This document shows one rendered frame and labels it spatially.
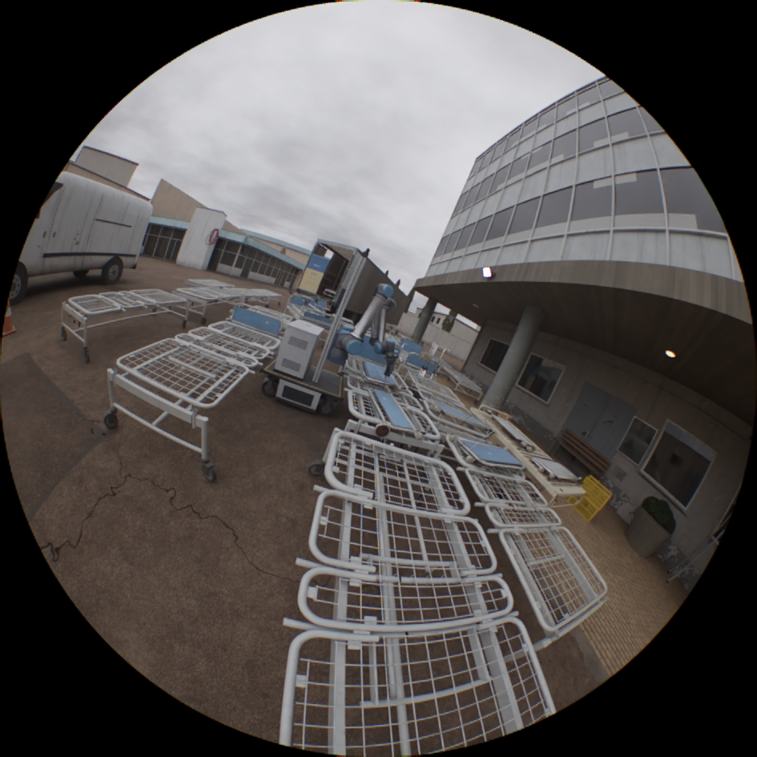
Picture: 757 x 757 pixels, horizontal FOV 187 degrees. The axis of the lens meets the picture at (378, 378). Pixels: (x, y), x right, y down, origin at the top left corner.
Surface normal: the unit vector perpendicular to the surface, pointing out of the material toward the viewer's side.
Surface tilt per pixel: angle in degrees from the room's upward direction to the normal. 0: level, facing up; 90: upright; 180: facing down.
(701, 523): 90
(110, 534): 0
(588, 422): 90
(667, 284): 90
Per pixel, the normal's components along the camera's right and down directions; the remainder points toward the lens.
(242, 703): 0.39, -0.88
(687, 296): -0.91, -0.32
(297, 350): 0.12, 0.33
